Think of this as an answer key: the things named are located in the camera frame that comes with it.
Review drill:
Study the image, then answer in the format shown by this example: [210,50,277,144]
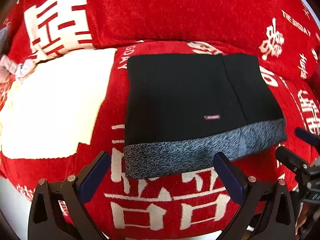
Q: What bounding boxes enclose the cream white cloth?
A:
[1,48,116,159]

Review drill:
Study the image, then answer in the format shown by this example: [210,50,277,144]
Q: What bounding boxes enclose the black pants with patterned lining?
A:
[124,54,287,179]

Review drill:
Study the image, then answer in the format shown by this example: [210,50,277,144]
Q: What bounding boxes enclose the red blanket with white characters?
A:
[1,0,319,239]

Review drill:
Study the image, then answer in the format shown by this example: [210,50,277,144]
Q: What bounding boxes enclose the light lavender crumpled garment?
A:
[1,25,36,83]

